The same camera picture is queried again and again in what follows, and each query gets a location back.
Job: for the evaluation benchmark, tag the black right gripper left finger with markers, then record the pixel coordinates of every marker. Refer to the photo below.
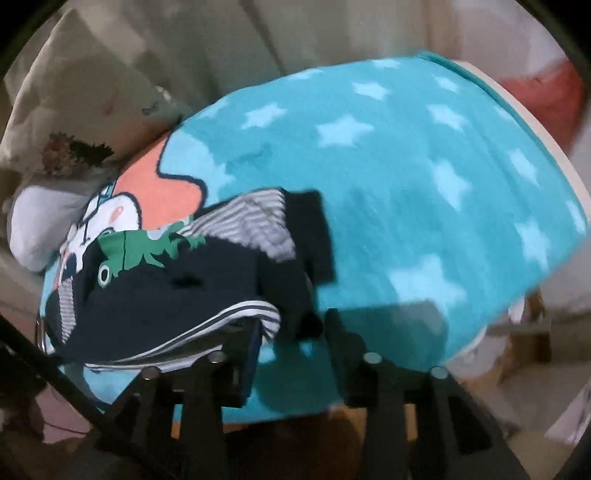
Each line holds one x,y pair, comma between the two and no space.
169,425

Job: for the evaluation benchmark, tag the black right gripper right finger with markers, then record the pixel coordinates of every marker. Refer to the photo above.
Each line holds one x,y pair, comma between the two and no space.
419,425

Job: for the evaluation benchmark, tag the navy striped child pants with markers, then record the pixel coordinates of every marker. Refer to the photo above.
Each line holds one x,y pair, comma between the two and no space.
126,296

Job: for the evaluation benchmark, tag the turquoise star fleece blanket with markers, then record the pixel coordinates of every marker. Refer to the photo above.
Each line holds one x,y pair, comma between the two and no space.
446,201

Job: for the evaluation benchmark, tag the white small pillow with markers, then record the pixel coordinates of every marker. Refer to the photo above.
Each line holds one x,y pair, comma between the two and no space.
41,213

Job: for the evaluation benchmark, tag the beige butterfly print pillow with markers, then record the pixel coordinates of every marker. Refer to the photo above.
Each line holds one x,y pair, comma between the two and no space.
80,108

